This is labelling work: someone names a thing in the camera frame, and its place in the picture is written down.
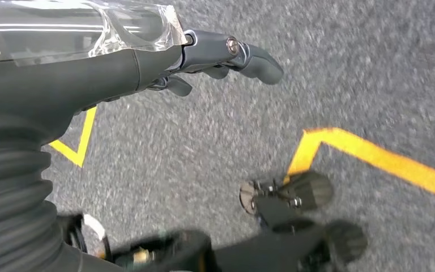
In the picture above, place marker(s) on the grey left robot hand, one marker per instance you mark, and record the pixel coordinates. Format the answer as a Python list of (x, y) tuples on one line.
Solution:
[(71, 75)]

